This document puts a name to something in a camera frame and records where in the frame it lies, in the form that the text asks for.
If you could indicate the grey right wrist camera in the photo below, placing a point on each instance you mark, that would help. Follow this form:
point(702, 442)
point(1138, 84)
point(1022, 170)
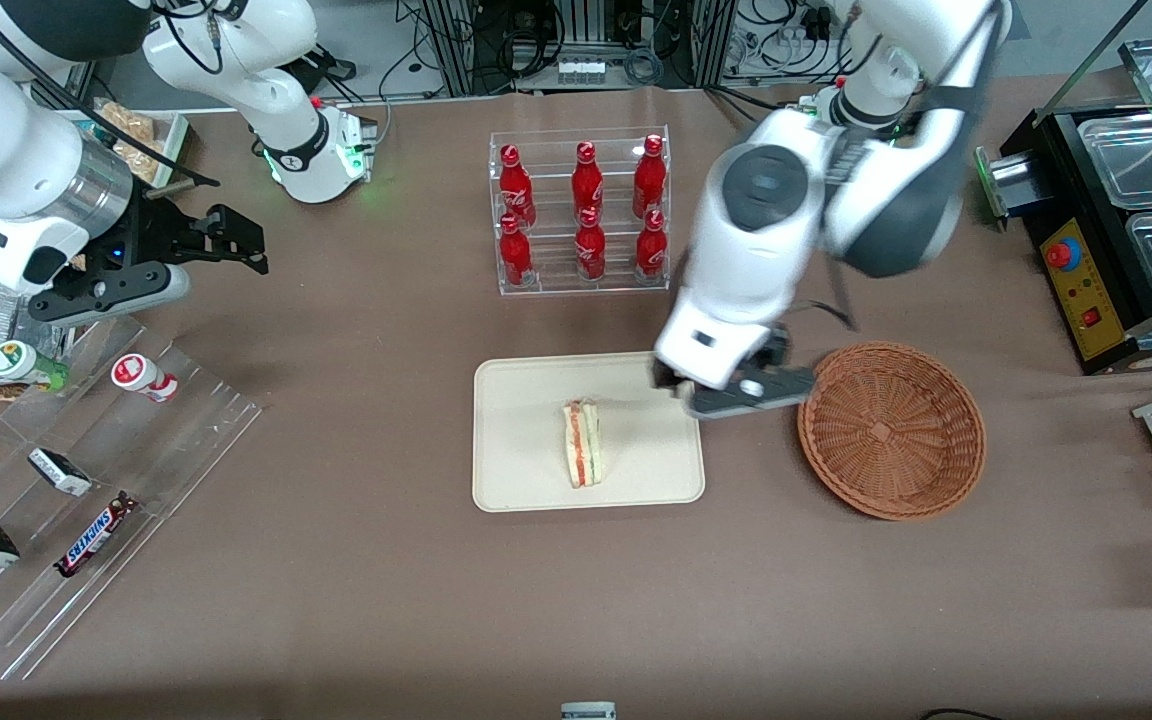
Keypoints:
point(121, 290)

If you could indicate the grey white device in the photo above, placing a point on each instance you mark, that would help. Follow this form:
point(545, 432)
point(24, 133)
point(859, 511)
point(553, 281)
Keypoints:
point(588, 711)

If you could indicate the clear acrylic stepped display stand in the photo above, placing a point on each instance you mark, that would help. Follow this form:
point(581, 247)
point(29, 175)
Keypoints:
point(186, 430)

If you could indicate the brown bread pieces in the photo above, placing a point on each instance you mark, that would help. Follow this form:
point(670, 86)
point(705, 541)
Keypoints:
point(131, 125)

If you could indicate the black food warmer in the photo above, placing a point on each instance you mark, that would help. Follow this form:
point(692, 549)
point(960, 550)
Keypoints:
point(1086, 290)

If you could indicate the clear acrylic bottle rack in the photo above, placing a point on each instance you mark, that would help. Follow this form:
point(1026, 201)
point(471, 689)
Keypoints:
point(553, 200)

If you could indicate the silver foil packet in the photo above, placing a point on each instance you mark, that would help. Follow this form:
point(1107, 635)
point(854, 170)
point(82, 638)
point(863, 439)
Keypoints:
point(6, 320)

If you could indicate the aluminium frame equipment rack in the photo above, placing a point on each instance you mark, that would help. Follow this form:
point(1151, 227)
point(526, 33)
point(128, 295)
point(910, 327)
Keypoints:
point(446, 40)

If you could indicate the green capped yogurt bottle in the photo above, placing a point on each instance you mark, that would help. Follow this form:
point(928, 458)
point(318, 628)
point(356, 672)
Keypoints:
point(16, 360)

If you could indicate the white tray with bread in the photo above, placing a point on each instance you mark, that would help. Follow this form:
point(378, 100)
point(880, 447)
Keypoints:
point(174, 135)

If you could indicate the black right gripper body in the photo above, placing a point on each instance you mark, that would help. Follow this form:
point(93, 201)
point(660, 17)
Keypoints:
point(158, 228)

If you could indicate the white power strip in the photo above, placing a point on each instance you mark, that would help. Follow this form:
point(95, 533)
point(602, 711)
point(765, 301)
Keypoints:
point(581, 68)

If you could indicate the red capped yogurt bottle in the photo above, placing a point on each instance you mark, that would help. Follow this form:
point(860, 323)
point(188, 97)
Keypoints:
point(136, 372)

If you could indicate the red cola bottle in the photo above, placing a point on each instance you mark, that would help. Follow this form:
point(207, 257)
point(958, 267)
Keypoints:
point(649, 175)
point(590, 250)
point(587, 180)
point(515, 255)
point(514, 185)
point(650, 248)

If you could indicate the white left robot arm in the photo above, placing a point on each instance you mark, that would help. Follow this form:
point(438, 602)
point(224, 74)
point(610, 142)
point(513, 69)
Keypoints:
point(786, 220)

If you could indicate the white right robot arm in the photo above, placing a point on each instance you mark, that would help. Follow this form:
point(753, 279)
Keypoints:
point(16, 150)

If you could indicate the triangular sandwich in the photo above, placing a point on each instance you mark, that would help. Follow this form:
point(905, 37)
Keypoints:
point(582, 445)

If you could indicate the snickers chocolate bar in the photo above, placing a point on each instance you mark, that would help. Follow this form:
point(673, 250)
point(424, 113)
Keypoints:
point(91, 540)

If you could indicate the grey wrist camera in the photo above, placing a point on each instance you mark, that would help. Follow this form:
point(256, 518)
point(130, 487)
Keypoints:
point(121, 290)
point(751, 395)

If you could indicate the brown wicker basket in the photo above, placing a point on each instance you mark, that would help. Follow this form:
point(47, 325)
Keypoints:
point(886, 430)

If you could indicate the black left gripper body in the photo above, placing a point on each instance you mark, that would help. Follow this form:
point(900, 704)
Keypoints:
point(774, 350)

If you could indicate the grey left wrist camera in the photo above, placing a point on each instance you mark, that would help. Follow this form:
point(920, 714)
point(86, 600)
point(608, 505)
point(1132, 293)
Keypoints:
point(751, 395)

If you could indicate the cream plastic tray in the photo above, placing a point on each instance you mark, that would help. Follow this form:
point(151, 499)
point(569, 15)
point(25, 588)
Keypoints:
point(526, 430)

